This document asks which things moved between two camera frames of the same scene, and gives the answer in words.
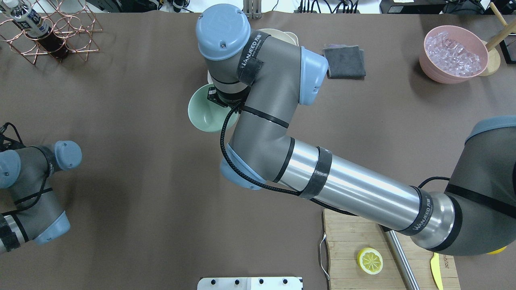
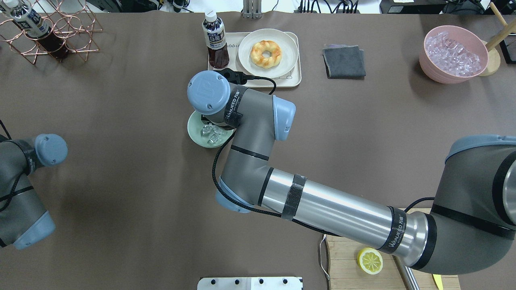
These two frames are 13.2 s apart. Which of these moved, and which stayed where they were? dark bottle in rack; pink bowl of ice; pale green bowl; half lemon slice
Moved: pale green bowl
Stayed: pink bowl of ice; dark bottle in rack; half lemon slice
